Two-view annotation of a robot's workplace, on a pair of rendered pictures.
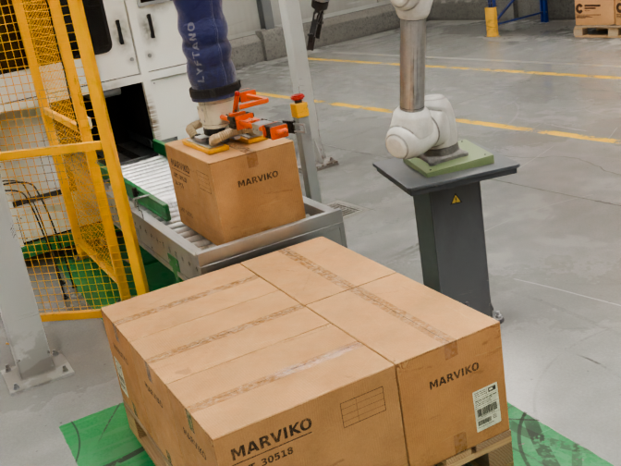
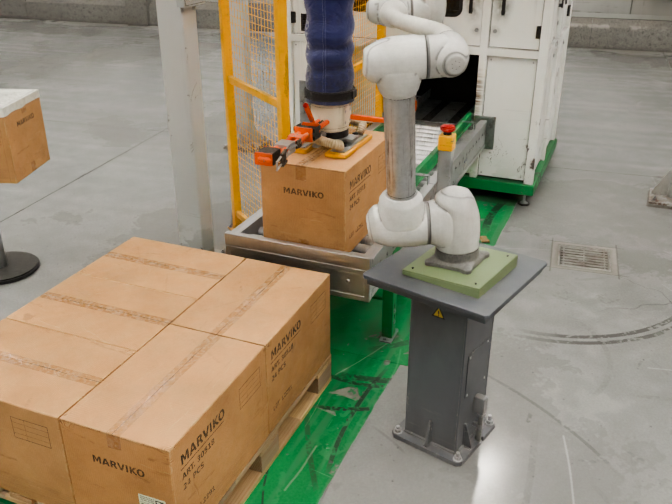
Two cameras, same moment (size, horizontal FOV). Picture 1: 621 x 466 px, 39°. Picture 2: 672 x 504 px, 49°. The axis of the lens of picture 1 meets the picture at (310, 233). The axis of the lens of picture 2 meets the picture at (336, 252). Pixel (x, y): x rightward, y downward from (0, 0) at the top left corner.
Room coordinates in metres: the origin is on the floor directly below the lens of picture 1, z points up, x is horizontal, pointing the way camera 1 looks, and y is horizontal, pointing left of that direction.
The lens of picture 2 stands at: (1.72, -2.09, 1.98)
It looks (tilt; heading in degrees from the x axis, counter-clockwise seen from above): 26 degrees down; 47
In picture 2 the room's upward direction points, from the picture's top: straight up
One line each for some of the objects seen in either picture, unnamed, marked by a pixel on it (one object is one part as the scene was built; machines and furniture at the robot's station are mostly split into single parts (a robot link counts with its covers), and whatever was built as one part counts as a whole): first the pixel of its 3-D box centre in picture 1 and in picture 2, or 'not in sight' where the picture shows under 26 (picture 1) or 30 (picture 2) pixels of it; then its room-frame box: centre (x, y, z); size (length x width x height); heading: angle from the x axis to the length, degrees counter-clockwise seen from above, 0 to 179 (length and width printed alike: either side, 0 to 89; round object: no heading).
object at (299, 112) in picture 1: (313, 198); (440, 234); (4.31, -0.05, 0.50); 0.07 x 0.07 x 1.00; 25
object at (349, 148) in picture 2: (242, 131); (349, 141); (3.96, 0.23, 0.97); 0.34 x 0.10 x 0.05; 25
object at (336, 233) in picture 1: (275, 259); (296, 271); (3.58, 0.17, 0.47); 0.70 x 0.03 x 0.15; 115
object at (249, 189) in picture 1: (234, 183); (329, 186); (3.91, 0.31, 0.75); 0.60 x 0.40 x 0.40; 24
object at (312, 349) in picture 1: (288, 363); (152, 362); (2.83, 0.15, 0.34); 1.20 x 1.00 x 0.40; 25
